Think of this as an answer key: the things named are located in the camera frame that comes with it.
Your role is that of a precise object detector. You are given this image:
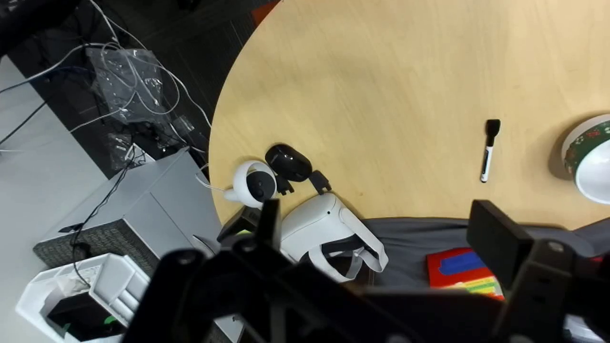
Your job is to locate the white headset with grey strap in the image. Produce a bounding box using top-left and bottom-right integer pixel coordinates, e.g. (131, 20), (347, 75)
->
(280, 192), (389, 283)

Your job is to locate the grey computer case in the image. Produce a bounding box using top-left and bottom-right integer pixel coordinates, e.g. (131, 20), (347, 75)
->
(32, 147), (225, 274)

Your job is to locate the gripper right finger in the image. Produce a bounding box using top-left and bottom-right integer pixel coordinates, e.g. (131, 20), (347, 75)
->
(466, 200), (610, 343)

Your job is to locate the red box with coloured stripes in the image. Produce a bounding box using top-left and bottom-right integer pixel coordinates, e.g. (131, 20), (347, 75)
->
(426, 247), (506, 301)

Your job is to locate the black cable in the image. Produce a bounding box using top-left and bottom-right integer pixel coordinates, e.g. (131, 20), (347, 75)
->
(69, 143), (139, 286)

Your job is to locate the white plastic bin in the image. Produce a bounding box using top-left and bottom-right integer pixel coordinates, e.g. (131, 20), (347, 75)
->
(16, 253), (154, 343)

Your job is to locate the clear plastic bag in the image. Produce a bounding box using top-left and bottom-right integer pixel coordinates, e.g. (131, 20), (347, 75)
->
(86, 47), (168, 125)

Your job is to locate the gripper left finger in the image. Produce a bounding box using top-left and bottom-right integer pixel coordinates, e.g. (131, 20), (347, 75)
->
(122, 199), (370, 343)

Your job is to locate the grey cloth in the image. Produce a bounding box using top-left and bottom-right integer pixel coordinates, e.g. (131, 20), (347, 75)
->
(360, 217), (610, 292)

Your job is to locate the black and white marker pen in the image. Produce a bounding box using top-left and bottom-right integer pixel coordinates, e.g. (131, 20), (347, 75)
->
(480, 119), (501, 183)

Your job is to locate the white hand controller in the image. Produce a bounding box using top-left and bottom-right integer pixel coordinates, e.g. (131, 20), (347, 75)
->
(223, 161), (278, 209)

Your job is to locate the black glossy oval case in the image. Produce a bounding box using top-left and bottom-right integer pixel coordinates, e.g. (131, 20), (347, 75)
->
(264, 143), (314, 183)

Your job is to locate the white cable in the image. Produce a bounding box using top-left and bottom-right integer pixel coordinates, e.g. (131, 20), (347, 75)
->
(0, 0), (213, 153)

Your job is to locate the white bowl with green rim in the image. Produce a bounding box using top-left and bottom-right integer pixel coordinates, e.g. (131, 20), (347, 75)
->
(561, 114), (610, 205)

